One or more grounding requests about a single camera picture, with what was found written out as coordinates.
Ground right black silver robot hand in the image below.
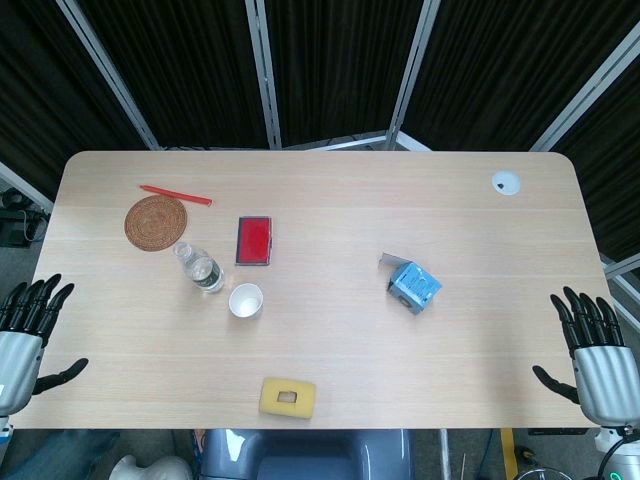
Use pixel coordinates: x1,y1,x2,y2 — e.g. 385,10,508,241
532,285,640,427

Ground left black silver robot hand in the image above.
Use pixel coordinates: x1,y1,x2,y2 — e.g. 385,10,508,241
0,273,89,417

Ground transparent plastic water bottle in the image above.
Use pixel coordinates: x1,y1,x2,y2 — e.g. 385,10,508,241
172,241,226,295

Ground white paper cup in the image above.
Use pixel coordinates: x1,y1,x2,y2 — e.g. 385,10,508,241
228,282,264,320

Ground chrome chair base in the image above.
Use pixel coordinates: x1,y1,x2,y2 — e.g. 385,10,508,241
519,462,566,480

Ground black device on floor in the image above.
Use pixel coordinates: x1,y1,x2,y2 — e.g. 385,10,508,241
0,209,32,247

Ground white rounded plastic object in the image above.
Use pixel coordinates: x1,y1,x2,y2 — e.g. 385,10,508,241
109,453,194,480

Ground round woven rattan coaster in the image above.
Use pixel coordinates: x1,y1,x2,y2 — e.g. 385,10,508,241
124,195,189,250

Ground black fabric partition panel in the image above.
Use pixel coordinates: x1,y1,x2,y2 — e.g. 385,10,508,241
64,0,281,150
529,29,640,266
387,0,640,151
0,0,161,201
244,0,441,151

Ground blue cardboard speaker box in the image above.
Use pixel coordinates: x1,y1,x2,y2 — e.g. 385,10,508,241
379,252,443,316

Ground red pen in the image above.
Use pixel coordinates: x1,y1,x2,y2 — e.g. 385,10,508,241
139,184,213,207

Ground yellow sponge with hole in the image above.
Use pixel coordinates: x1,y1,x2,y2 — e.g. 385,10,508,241
258,376,318,419

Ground red ink pad case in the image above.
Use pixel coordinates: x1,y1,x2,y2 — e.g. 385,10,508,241
234,215,275,267

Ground grey robot torso base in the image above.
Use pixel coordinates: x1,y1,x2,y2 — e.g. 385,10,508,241
199,428,415,480

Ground white table cable grommet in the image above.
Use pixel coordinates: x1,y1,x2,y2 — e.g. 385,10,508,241
490,170,522,196

